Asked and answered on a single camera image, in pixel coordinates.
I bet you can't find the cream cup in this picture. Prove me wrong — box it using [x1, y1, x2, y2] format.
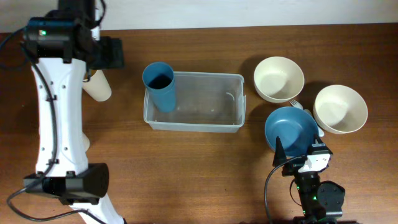
[82, 133, 90, 151]
[83, 70, 112, 102]

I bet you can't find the blue cup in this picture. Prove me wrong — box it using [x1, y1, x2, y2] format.
[142, 62, 177, 113]

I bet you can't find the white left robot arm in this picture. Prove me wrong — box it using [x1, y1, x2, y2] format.
[22, 1, 124, 223]

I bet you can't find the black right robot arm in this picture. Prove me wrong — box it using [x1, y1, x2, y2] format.
[273, 135, 345, 223]

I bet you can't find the clear plastic storage container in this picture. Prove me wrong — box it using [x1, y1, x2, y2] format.
[143, 72, 246, 133]

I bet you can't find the blue bowl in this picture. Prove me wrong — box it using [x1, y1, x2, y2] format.
[264, 106, 318, 157]

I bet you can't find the cream bowl at right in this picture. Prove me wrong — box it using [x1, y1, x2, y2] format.
[313, 85, 368, 134]

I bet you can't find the cream bowl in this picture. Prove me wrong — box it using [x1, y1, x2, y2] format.
[313, 85, 368, 134]
[253, 57, 305, 103]

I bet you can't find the white plastic fork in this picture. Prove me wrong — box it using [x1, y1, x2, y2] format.
[289, 100, 325, 137]

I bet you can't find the cream bowl at back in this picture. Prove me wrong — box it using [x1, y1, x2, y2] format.
[253, 57, 305, 103]

